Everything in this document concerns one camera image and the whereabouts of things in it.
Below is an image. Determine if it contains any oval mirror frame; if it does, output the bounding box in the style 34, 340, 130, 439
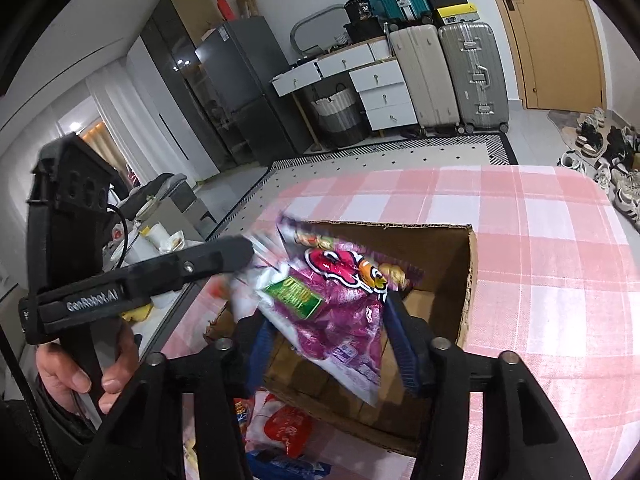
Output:
290, 4, 351, 56

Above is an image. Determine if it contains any woven laundry basket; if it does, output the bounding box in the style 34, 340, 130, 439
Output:
309, 82, 368, 147

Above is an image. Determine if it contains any grey refrigerator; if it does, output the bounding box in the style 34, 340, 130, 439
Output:
194, 16, 315, 166

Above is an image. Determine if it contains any beige suitcase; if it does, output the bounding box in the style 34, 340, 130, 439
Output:
387, 22, 461, 136

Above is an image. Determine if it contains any blue snack packet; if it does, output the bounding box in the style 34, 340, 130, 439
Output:
247, 449, 332, 480

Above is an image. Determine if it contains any person's left hand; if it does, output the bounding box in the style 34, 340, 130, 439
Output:
36, 331, 144, 412

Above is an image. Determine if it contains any white snack bag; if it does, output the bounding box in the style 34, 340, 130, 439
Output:
225, 230, 296, 323

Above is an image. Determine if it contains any silver suitcase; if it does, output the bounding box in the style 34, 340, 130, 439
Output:
438, 21, 511, 135

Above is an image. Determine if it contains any white cup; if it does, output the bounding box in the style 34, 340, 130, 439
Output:
146, 224, 173, 253

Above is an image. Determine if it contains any black cable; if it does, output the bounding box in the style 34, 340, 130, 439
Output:
106, 203, 128, 267

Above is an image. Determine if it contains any white drawer desk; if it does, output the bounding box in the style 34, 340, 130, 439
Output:
271, 37, 421, 151

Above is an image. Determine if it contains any white curtain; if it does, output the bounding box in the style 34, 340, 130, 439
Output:
55, 52, 166, 201

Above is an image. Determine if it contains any purple snack bag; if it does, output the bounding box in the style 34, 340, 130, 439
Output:
255, 212, 427, 408

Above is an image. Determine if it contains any cardboard box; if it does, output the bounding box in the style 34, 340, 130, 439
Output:
202, 219, 480, 458

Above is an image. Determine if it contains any red and white snack packet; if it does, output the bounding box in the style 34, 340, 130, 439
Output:
257, 395, 318, 459

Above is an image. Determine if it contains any pink checked tablecloth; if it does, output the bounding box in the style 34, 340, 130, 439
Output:
160, 162, 640, 480

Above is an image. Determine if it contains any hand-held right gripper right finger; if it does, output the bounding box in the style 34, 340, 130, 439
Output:
385, 290, 593, 480

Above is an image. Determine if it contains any black storage box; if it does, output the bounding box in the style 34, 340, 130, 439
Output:
344, 0, 385, 44

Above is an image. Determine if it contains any pile of shoes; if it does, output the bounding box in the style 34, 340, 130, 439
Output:
557, 107, 640, 233

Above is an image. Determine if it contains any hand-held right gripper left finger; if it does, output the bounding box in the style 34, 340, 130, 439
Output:
82, 317, 281, 480

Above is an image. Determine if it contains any wooden door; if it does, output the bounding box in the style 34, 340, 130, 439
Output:
477, 0, 607, 111

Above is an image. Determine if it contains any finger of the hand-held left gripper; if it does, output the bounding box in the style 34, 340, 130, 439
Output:
122, 236, 257, 304

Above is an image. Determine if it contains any dark glass cabinet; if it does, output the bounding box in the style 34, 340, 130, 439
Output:
140, 0, 236, 171

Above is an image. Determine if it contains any white-topped side table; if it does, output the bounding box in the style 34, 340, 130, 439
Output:
107, 172, 218, 356

